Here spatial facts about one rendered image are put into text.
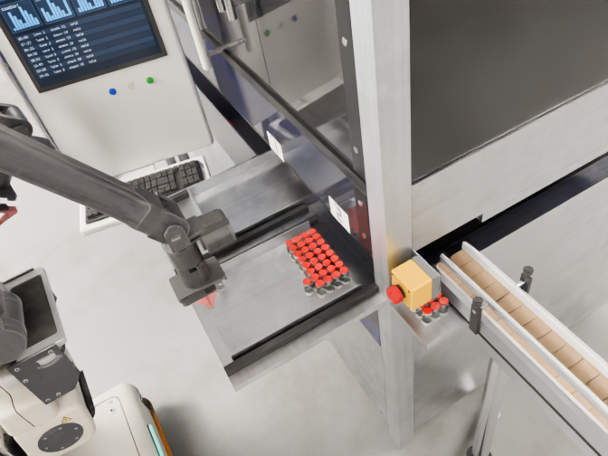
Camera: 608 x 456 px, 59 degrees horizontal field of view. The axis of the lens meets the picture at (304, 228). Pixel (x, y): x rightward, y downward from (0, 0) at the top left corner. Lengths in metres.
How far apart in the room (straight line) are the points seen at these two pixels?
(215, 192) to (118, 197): 0.77
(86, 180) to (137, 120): 1.02
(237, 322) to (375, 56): 0.72
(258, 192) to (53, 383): 0.73
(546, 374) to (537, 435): 0.99
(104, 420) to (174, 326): 0.62
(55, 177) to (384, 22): 0.53
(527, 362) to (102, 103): 1.41
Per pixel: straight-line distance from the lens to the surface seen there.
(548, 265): 1.72
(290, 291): 1.31
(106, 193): 0.89
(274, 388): 2.20
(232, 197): 1.59
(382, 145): 0.93
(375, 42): 0.83
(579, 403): 1.13
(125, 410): 2.02
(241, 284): 1.36
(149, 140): 1.92
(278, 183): 1.60
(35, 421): 1.44
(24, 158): 0.84
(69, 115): 1.86
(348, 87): 0.95
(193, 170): 1.84
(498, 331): 1.18
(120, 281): 2.78
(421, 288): 1.11
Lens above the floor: 1.91
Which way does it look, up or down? 46 degrees down
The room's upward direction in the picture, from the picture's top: 13 degrees counter-clockwise
